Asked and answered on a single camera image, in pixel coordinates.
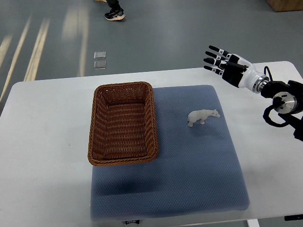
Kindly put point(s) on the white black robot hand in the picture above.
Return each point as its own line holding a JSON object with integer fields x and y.
{"x": 235, "y": 70}

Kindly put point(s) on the upper clear floor plate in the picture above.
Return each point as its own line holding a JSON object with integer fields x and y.
{"x": 100, "y": 55}

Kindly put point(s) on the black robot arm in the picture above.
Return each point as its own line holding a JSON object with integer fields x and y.
{"x": 287, "y": 100}

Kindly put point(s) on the lower clear floor plate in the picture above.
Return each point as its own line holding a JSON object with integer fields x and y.
{"x": 100, "y": 64}

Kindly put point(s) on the brown wicker basket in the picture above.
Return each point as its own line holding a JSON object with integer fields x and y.
{"x": 123, "y": 125}

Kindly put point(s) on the black sneaker with person leg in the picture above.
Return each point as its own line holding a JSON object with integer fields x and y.
{"x": 116, "y": 12}

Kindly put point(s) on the black table control panel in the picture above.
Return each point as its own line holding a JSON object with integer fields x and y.
{"x": 293, "y": 217}

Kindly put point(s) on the blue-grey fabric mat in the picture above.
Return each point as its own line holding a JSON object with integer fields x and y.
{"x": 196, "y": 170}

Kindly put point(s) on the white toy bear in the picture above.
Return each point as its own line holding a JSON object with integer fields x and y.
{"x": 201, "y": 115}

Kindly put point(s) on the brown cardboard box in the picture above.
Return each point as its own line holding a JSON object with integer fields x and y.
{"x": 285, "y": 5}

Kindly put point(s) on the clear floor plate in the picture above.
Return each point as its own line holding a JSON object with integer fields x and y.
{"x": 100, "y": 64}
{"x": 100, "y": 55}

